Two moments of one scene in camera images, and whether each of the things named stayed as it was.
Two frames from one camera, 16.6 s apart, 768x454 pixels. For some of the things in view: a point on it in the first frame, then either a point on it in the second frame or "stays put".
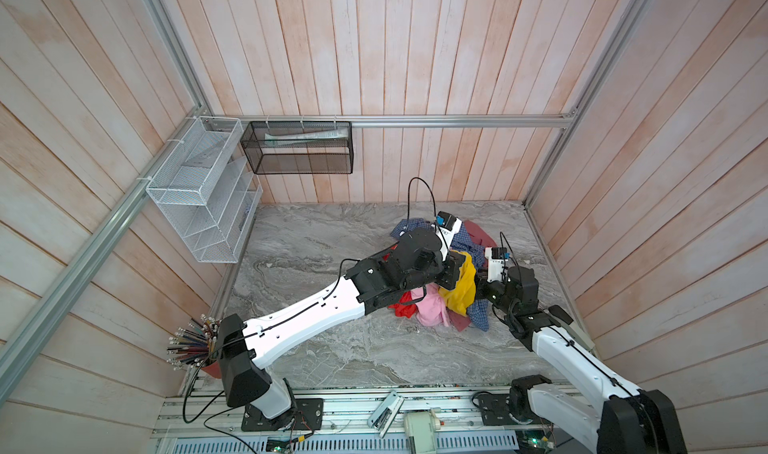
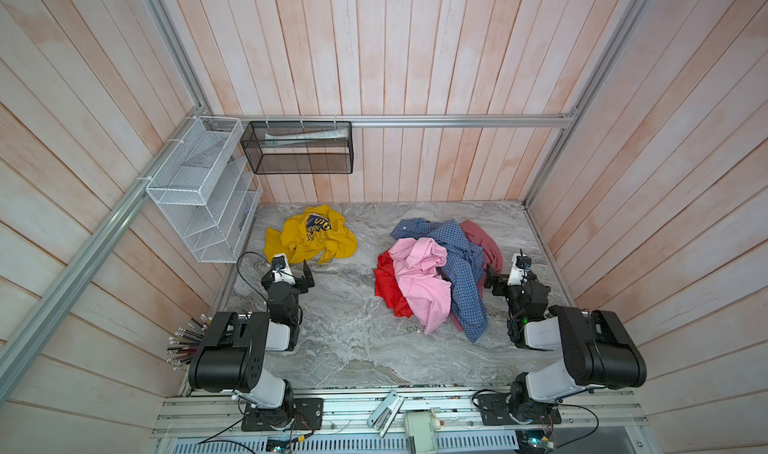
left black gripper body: (449, 265) -> (300, 285)
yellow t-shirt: (461, 297) -> (319, 232)
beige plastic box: (423, 426) stays put
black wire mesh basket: (299, 147) stays put
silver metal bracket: (385, 414) stays put
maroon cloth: (477, 235) stays put
